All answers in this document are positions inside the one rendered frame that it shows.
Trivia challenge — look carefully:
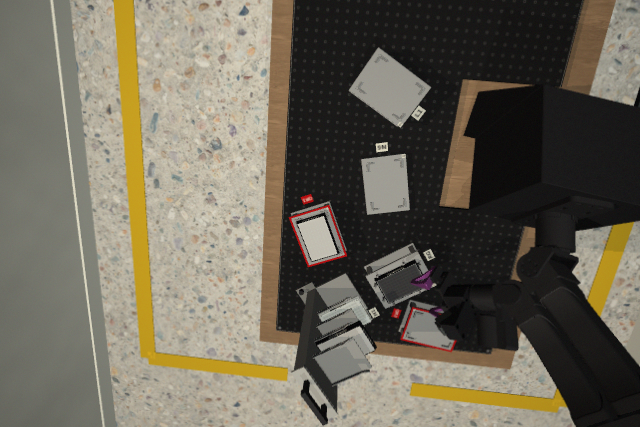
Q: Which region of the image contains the white microplate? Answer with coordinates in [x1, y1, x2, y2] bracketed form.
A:
[318, 295, 373, 325]

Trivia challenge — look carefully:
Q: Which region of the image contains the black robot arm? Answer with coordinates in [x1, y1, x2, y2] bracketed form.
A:
[434, 196, 640, 427]

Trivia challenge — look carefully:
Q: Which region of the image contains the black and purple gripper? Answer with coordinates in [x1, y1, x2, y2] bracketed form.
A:
[410, 266, 478, 317]

